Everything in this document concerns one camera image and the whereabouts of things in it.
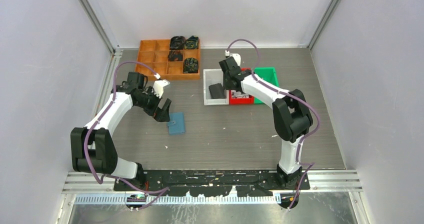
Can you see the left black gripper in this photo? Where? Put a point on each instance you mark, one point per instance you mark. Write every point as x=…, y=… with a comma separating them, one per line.
x=159, y=114

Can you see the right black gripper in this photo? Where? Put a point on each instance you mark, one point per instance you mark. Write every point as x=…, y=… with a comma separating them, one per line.
x=225, y=85

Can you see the blue leather card holder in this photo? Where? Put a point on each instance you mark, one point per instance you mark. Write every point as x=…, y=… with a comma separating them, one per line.
x=176, y=125

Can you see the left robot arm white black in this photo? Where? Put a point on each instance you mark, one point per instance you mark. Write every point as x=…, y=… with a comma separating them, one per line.
x=92, y=147

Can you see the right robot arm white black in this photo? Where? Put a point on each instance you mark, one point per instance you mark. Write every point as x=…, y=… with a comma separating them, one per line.
x=291, y=115

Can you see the white plastic bin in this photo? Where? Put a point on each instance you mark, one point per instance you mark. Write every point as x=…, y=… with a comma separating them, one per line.
x=213, y=76

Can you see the black wallet in white bin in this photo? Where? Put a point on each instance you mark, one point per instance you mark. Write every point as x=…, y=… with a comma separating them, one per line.
x=217, y=91

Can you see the red plastic bin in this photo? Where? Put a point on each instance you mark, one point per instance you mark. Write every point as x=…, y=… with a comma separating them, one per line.
x=249, y=101

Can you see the green plastic bin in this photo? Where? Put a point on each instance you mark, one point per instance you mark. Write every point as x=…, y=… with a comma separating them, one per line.
x=268, y=74

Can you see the rolled dark belt bottom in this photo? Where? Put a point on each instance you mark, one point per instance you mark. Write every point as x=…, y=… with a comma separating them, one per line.
x=190, y=66

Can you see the rolled dark belt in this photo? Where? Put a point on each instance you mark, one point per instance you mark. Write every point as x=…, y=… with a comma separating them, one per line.
x=191, y=43
x=177, y=43
x=175, y=56
x=190, y=66

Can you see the rolled dark belt top right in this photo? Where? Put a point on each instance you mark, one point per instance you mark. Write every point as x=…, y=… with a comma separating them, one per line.
x=191, y=43

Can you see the orange wooden compartment tray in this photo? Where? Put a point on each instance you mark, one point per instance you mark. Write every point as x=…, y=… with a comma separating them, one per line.
x=152, y=57

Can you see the rolled dark belt middle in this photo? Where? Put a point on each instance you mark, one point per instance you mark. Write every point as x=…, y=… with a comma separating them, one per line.
x=175, y=56

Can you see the rolled dark belt top left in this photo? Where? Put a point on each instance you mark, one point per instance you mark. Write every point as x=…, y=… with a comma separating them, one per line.
x=177, y=43

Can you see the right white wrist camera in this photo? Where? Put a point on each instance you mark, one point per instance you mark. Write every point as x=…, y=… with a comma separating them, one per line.
x=235, y=56

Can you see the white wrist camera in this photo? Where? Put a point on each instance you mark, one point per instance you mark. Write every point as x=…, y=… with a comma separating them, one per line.
x=159, y=87
x=235, y=56

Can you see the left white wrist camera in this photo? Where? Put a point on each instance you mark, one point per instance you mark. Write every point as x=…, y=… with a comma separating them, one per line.
x=159, y=87

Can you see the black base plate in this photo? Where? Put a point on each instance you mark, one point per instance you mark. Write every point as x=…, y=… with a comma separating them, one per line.
x=210, y=183

